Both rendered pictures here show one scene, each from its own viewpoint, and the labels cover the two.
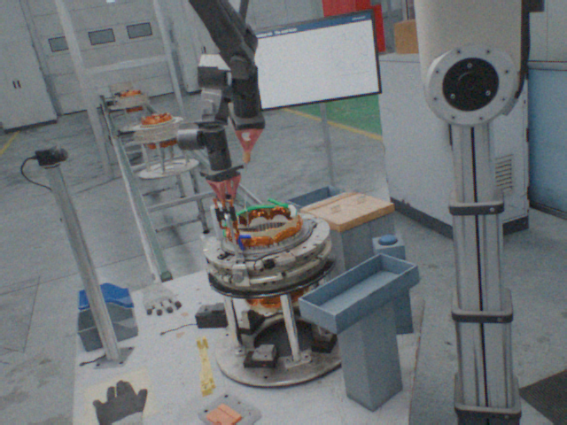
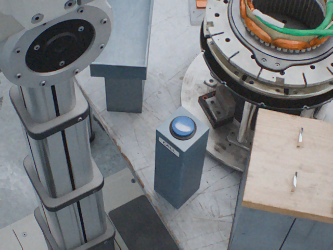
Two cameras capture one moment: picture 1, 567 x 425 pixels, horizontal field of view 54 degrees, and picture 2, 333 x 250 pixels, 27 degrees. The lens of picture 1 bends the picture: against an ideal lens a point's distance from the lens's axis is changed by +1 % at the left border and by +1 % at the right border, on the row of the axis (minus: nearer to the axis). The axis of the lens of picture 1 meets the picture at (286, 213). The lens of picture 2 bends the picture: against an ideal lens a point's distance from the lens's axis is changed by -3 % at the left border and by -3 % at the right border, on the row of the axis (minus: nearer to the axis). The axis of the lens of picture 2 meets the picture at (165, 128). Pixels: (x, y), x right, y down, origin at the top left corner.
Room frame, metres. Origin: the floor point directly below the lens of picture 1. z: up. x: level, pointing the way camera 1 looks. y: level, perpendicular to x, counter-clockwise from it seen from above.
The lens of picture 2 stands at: (1.61, -0.79, 2.13)
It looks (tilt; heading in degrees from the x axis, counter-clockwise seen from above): 59 degrees down; 126
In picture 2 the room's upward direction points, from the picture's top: 4 degrees clockwise
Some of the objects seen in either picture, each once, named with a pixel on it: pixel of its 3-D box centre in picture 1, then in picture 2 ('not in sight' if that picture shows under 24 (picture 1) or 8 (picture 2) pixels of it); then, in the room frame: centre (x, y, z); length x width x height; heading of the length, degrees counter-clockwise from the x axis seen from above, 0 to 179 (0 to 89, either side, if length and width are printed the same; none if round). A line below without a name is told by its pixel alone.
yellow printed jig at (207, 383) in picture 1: (204, 364); not in sight; (1.22, 0.28, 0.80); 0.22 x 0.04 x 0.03; 10
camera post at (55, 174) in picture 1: (86, 267); not in sight; (1.35, 0.55, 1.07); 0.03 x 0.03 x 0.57; 81
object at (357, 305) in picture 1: (367, 339); (125, 57); (1.02, -0.13, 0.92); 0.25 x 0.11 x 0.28; 125
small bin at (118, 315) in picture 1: (107, 323); not in sight; (1.49, 0.59, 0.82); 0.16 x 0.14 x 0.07; 106
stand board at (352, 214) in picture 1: (345, 210); (304, 166); (1.48, -0.17, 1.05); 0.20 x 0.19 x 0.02; 27
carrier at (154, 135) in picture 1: (163, 146); not in sight; (3.48, 0.70, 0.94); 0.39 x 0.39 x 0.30
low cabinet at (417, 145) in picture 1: (448, 139); not in sight; (3.72, -1.21, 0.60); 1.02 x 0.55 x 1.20; 16
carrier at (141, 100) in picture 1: (135, 112); not in sight; (5.51, 1.29, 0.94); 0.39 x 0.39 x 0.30
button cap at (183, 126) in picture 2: (387, 238); (182, 126); (1.26, -0.24, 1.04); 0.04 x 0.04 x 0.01
